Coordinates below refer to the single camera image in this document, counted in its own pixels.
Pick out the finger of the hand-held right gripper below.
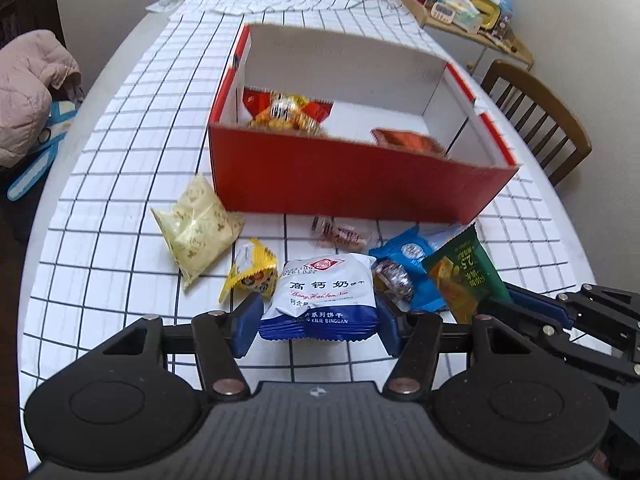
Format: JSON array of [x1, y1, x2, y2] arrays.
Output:
[[482, 299, 640, 387], [502, 283, 640, 347]]

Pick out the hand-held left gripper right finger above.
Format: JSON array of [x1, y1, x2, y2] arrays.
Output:
[[376, 292, 541, 402]]

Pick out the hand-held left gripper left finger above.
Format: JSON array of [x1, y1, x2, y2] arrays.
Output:
[[102, 292, 264, 402]]

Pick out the silver candy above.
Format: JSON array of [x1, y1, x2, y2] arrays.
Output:
[[375, 259, 415, 303]]

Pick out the small yellow snack packet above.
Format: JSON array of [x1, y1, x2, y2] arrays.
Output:
[[219, 238, 279, 303]]

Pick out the white blue biscuit packet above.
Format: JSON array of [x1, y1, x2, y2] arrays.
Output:
[[257, 253, 377, 343]]

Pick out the green snack packet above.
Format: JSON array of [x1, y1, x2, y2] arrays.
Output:
[[421, 225, 513, 325]]

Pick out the pale blue snack packet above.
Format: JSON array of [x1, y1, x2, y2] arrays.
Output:
[[417, 223, 462, 251]]

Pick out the red cardboard box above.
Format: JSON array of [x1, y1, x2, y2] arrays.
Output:
[[207, 22, 521, 226]]

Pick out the clear wrapped candy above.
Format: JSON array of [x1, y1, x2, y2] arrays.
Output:
[[311, 216, 337, 242], [332, 226, 369, 252]]

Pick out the pale yellow snack bag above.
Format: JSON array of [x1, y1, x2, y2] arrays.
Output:
[[150, 174, 246, 291]]

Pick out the orange foil snack packet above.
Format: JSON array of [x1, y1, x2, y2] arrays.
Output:
[[370, 128, 446, 155]]

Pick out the brown wooden chair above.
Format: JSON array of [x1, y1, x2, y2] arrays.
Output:
[[480, 59, 593, 187]]

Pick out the red yellow snack packet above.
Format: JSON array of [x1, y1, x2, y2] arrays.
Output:
[[242, 87, 335, 137]]

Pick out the white checked tablecloth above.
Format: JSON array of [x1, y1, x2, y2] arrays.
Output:
[[20, 0, 576, 391]]

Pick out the wooden top white cabinet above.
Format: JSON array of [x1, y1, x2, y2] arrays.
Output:
[[384, 0, 535, 81]]

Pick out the blue white cloth item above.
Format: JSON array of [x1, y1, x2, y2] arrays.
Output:
[[6, 100, 76, 202]]

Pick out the yellow plastic container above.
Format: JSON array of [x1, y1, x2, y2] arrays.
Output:
[[467, 0, 502, 31]]

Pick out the pale green tissue box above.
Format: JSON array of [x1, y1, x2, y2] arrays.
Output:
[[450, 0, 483, 33]]

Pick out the pink padded jacket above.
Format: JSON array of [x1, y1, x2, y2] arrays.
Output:
[[0, 29, 82, 168]]

